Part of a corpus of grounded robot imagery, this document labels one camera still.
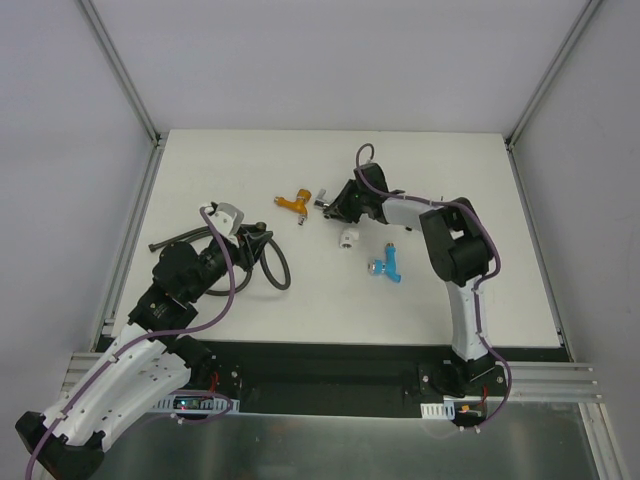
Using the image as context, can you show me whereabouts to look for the grey flexible hose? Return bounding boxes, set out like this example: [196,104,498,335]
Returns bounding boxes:
[148,222,292,297]

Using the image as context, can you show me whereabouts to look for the blue plastic faucet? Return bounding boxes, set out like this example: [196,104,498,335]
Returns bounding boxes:
[368,242,402,284]

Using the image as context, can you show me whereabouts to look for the chrome lever faucet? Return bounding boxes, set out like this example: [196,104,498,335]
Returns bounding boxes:
[313,189,331,210]

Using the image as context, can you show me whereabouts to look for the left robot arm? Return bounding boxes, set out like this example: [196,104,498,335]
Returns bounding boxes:
[15,222,273,479]

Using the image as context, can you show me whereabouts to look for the white elbow fitting centre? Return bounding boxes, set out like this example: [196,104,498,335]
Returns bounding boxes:
[339,227,360,249]

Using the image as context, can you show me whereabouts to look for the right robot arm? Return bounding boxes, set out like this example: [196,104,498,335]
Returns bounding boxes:
[314,163,496,398]

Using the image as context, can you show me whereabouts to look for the orange plastic faucet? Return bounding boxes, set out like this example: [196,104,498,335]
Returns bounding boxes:
[274,189,311,226]

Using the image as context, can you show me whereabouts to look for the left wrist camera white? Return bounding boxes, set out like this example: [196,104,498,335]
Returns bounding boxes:
[205,202,244,247]

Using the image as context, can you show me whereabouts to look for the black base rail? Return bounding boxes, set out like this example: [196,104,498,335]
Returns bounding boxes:
[94,339,506,416]

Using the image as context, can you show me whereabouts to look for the right aluminium frame post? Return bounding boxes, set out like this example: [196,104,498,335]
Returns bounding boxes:
[505,0,605,151]

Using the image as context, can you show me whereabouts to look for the aluminium frame post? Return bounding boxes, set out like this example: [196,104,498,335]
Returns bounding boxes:
[76,0,162,146]
[505,0,605,151]

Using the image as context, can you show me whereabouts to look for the left aluminium frame post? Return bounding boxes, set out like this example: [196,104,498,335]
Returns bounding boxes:
[76,0,162,146]

